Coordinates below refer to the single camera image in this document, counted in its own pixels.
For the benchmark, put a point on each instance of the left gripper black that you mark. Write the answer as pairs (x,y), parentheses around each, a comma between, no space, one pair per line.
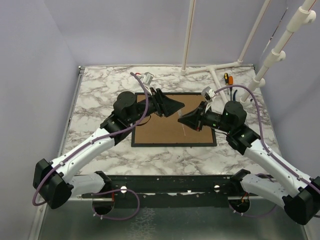
(164,106)

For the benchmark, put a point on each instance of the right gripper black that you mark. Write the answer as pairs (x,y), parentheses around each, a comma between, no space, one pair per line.
(196,119)

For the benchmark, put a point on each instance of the black picture frame brown backing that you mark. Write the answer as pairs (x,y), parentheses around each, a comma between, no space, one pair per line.
(156,131)

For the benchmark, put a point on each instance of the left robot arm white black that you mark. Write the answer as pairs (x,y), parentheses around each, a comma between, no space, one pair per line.
(57,180)

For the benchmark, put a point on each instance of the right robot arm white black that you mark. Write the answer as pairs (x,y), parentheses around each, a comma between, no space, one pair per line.
(294,191)

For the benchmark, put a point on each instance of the white PVC pipe stand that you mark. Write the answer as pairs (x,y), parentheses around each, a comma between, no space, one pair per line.
(212,68)

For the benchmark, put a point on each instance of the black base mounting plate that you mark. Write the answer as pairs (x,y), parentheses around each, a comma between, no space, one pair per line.
(168,191)

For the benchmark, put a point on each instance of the white PVC jointed pole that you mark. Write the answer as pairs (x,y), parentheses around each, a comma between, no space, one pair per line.
(304,15)

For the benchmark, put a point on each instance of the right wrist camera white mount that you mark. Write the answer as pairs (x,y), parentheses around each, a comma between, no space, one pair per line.
(209,94)

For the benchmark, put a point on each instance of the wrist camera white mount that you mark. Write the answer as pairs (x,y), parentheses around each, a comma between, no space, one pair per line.
(209,94)
(146,78)

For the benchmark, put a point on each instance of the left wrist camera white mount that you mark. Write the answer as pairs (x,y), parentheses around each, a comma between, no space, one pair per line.
(146,78)

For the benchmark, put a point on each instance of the blue handle pliers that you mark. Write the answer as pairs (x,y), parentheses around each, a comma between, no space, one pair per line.
(234,95)

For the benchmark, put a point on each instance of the orange handle screwdriver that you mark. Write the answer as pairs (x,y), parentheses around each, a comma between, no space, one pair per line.
(230,82)

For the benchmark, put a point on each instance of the aluminium rail left edge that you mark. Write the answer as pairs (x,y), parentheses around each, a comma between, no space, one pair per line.
(81,71)

